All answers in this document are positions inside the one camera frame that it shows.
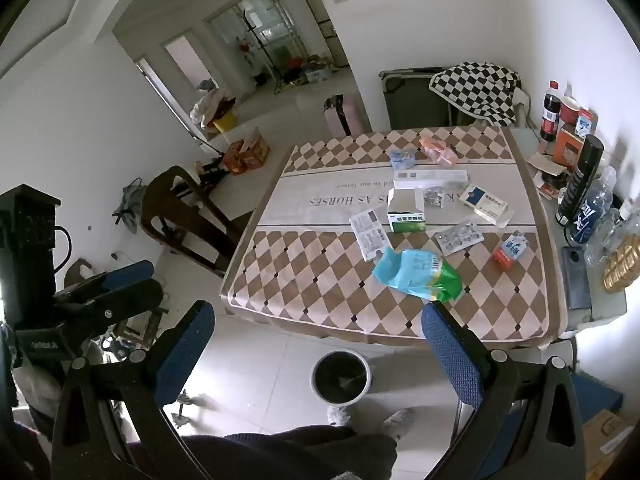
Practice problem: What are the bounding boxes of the pink suitcase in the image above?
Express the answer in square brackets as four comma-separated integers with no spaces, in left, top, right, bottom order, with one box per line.
[324,94,362,137]

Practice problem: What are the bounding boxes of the large foil blister pack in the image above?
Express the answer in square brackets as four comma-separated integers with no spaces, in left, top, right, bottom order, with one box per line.
[434,220,483,256]

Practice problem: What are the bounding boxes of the clear glass bottle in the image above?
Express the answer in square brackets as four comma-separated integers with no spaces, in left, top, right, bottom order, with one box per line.
[585,195,640,266]

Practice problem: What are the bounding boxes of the round grey trash bin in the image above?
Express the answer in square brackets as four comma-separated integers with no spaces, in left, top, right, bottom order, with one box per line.
[310,350,372,407]

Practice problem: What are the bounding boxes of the green and blue snack bag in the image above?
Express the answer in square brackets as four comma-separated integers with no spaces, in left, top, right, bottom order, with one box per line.
[371,247,465,303]

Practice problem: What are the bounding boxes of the grey bag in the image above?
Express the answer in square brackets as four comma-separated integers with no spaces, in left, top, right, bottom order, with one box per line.
[112,177,148,233]

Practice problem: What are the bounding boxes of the long white box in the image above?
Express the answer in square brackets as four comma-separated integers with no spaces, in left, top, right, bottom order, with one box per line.
[392,169,469,191]

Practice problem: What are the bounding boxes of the dark wooden chair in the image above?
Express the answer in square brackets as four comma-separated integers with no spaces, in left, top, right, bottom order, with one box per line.
[140,165,253,278]

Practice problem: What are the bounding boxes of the black spray can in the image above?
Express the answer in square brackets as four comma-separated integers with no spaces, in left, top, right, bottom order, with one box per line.
[555,134,605,226]

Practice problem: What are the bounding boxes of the brown cardboard box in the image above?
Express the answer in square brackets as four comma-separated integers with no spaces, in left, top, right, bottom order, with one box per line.
[582,407,636,480]

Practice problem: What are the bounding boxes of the green and white medicine box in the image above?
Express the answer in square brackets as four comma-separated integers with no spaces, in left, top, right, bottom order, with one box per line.
[386,187,429,233]

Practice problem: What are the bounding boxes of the cola bottle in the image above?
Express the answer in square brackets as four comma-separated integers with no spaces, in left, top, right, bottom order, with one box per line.
[539,80,562,142]

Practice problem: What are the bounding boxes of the blue plastic wrapper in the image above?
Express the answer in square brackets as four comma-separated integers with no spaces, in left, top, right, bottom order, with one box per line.
[389,146,417,171]

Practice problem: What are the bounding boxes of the white printed leaflet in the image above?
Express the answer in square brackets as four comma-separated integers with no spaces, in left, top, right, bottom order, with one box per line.
[349,210,393,262]

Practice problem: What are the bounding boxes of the orange cardboard box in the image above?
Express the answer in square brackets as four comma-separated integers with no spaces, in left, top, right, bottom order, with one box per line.
[242,127,271,170]
[222,140,248,176]

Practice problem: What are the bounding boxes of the white plastic bag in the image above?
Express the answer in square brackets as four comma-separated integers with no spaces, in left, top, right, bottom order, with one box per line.
[190,85,236,128]

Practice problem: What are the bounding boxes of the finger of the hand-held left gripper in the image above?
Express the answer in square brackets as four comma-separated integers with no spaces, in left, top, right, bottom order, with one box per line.
[54,259,156,307]
[64,279,164,357]

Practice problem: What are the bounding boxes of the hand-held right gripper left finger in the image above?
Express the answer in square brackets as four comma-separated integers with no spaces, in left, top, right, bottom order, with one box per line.
[50,300,217,480]

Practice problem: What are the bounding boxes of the orange and blue drink carton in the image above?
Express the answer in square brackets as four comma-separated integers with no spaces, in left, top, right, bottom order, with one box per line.
[492,232,531,272]

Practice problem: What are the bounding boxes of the gold patterned tin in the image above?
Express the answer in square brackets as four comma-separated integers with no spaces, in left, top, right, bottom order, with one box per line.
[602,234,640,292]

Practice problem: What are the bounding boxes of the orange plastic packaging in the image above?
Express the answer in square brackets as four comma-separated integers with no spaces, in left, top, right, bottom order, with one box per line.
[417,136,461,166]

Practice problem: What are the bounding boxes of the dark green folding bed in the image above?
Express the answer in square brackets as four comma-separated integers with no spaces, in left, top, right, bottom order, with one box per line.
[378,66,466,131]

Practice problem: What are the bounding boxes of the white and blue medicine box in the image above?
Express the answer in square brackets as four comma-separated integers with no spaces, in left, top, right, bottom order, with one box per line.
[458,183,513,227]

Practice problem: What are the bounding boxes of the black and white checkered blanket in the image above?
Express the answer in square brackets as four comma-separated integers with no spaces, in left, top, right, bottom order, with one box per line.
[429,61,522,127]

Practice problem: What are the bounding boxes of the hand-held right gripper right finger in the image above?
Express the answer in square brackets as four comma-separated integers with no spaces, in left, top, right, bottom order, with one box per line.
[421,301,587,480]

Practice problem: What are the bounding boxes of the glass sliding door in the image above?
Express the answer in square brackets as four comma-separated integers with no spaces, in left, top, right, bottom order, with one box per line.
[205,0,311,91]

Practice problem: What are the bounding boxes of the grey fluffy slipper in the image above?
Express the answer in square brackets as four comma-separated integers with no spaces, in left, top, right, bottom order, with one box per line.
[382,407,416,441]
[327,405,358,428]

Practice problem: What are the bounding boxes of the black phone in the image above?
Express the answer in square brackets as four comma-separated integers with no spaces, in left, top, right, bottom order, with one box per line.
[563,246,591,310]

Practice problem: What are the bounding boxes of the white chair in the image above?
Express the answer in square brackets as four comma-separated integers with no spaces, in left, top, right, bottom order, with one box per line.
[512,87,531,128]

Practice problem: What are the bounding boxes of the brown diamond pattern tablecloth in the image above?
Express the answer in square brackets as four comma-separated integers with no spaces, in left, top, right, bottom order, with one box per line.
[220,126,571,348]

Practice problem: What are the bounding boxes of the blue label water bottle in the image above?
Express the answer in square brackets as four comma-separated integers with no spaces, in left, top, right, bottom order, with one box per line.
[570,165,618,246]

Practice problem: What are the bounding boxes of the person's dark trousers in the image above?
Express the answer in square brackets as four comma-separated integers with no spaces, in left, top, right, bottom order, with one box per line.
[125,427,398,480]

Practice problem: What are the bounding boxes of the red paper cup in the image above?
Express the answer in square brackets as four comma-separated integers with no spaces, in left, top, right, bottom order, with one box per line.
[559,96,581,133]

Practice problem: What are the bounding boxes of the black coat rack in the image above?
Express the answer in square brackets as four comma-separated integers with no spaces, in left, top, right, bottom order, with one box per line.
[240,7,281,91]

